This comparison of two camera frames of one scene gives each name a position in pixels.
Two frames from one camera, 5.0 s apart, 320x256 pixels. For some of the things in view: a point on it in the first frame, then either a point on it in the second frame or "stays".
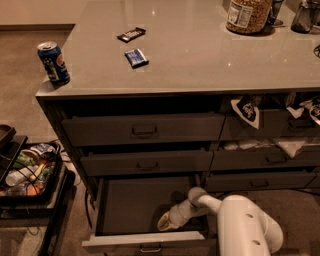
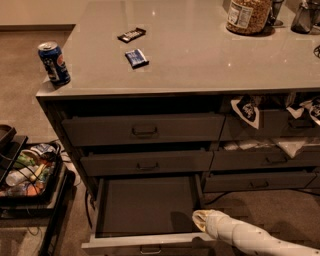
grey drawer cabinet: (169, 96) stays
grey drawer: (223, 180) stays
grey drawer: (129, 213) stays
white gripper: (177, 215) -> (216, 223)
